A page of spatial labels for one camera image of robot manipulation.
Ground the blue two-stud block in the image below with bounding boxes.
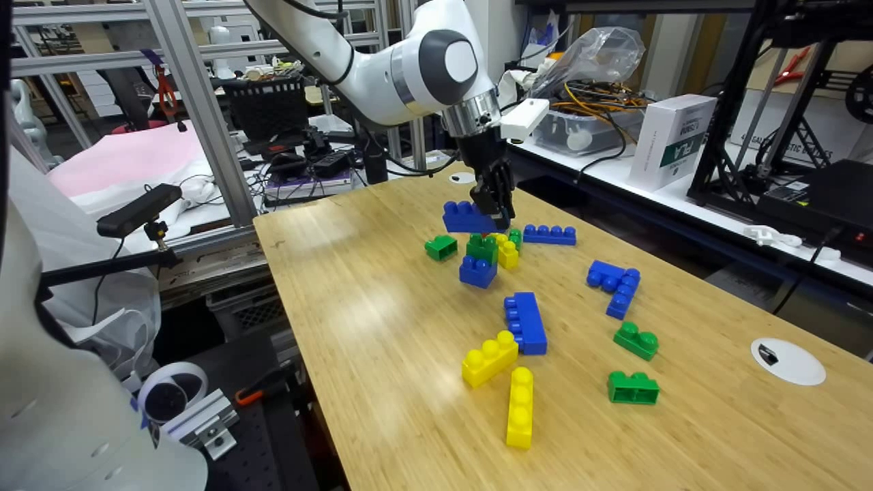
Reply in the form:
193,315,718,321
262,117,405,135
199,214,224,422
459,254,498,292

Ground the orange cable bundle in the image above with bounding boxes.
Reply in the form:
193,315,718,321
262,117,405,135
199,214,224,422
557,79,648,120

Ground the yellow four-stud block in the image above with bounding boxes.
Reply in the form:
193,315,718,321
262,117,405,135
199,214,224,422
459,326,520,392
502,364,538,452

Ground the black crate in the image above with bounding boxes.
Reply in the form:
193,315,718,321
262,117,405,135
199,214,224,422
221,77,311,147

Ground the pink sheet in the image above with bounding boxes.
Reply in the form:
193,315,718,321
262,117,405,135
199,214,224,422
49,120,216,214

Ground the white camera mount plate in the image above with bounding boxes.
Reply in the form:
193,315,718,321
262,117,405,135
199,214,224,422
498,96,554,143

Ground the yellow building block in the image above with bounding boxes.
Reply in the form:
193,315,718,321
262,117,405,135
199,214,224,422
489,228,523,273

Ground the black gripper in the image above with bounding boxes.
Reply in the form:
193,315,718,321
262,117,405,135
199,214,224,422
452,124,520,231

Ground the white plastic robot cover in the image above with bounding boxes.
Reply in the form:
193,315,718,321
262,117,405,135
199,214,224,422
0,143,212,491

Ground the blue narrow four-stud block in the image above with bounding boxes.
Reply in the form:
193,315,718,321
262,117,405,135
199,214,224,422
520,224,580,247
442,198,502,236

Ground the green building block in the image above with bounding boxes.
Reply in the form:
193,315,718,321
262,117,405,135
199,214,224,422
605,364,663,407
611,319,663,362

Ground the blue wide eight-stud block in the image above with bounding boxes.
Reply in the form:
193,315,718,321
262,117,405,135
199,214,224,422
502,289,551,357

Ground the clear plastic storage bin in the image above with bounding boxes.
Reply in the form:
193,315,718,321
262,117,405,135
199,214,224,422
530,92,637,158

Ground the black camera on stand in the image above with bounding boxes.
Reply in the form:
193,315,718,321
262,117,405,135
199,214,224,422
92,179,184,242

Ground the white cardboard box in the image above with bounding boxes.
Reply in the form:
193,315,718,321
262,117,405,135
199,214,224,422
629,90,721,190

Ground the black camera boom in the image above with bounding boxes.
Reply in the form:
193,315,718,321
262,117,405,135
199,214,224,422
49,242,184,289

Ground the black metal printer frame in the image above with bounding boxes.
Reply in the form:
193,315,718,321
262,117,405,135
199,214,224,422
685,0,873,206

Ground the white workbench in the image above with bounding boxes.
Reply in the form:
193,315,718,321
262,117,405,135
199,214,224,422
419,85,873,289

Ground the aluminium frame post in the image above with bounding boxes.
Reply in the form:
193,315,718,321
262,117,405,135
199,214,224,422
142,0,259,231

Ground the black electronics pile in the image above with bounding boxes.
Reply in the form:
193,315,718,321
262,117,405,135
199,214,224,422
257,124,393,206

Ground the clear plastic bag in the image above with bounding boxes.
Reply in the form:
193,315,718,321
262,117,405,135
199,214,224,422
508,25,648,124

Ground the thick black hanging cable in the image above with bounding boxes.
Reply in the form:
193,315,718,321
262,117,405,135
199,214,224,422
0,0,17,247

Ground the green two-stud block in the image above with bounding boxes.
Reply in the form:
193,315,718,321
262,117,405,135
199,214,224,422
463,231,498,266

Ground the blue building block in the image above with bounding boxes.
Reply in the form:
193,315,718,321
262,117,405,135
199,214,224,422
603,266,644,321
584,255,629,295

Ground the black equipment box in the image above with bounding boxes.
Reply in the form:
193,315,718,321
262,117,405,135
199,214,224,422
802,158,873,266

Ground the white round device with bracket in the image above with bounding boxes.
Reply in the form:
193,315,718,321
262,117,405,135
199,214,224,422
133,360,239,461

